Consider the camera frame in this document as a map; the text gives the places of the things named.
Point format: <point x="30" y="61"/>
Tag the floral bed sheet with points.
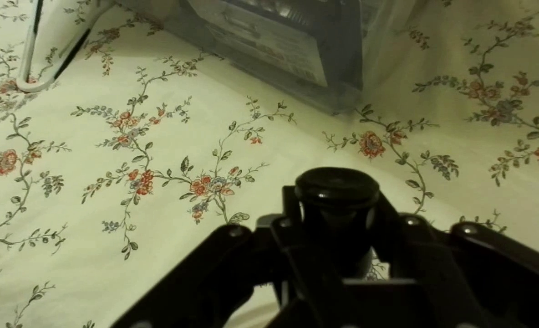
<point x="122" y="147"/>

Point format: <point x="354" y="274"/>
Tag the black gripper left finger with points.
<point x="221" y="274"/>

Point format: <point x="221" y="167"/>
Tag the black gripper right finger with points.
<point x="470" y="276"/>

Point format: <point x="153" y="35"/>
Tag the clear plastic storage bin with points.
<point x="321" y="52"/>

